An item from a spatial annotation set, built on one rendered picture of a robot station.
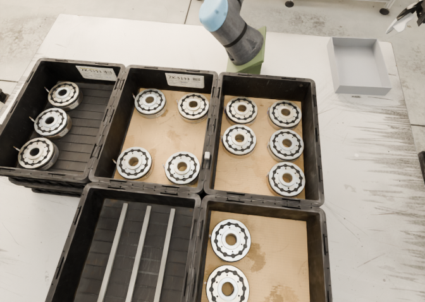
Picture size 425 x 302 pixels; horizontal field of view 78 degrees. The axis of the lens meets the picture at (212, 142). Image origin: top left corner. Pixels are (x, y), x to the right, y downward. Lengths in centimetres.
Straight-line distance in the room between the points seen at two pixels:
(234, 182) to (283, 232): 19
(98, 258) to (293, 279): 50
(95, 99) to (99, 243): 48
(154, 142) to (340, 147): 66
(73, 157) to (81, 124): 12
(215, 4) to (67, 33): 80
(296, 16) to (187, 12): 97
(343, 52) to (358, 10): 159
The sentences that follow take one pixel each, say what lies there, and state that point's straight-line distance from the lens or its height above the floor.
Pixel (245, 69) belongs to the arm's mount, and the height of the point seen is 81.
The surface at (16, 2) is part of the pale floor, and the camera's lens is 333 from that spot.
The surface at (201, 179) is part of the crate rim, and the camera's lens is 68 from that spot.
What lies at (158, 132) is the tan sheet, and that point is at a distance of 86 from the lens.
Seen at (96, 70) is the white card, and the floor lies 91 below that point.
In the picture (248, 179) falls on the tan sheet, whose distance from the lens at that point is 79.
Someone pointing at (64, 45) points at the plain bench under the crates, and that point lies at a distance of 146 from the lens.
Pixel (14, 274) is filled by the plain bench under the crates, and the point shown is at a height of 70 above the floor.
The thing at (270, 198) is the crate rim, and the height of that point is 93.
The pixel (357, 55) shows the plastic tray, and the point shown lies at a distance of 137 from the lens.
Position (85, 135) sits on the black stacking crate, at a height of 83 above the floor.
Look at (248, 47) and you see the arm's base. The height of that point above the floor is 87.
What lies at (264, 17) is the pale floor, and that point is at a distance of 260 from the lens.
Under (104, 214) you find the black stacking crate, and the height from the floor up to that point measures 83.
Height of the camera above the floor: 157
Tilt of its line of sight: 63 degrees down
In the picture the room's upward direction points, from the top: 2 degrees counter-clockwise
